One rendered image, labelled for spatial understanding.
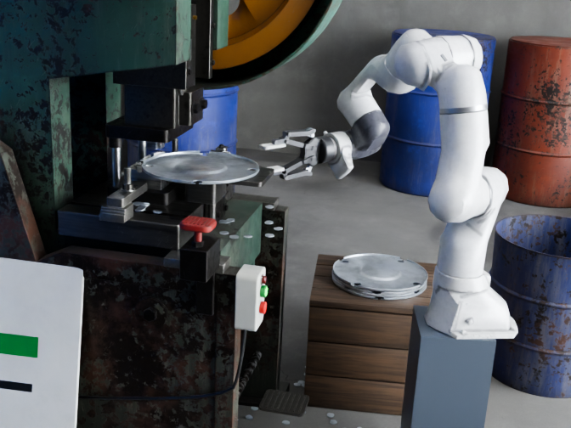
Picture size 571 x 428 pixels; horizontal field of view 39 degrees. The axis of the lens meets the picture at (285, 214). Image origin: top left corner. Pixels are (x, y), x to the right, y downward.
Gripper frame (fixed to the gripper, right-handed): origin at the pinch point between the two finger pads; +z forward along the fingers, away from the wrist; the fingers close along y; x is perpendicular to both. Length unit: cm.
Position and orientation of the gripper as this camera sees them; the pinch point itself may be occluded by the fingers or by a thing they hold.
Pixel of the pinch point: (270, 158)
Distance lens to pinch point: 216.6
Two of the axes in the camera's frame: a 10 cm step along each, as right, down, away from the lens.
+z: -7.7, 1.7, -6.1
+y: 0.6, -9.4, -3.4
